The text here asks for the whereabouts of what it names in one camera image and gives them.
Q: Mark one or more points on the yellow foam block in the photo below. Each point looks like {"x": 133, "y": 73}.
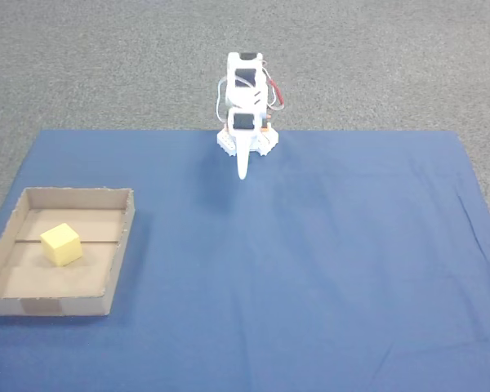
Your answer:
{"x": 62, "y": 245}

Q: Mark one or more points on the shallow cardboard box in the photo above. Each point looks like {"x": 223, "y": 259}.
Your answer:
{"x": 61, "y": 281}

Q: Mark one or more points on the blue cloth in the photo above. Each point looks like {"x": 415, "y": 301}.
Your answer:
{"x": 330, "y": 253}

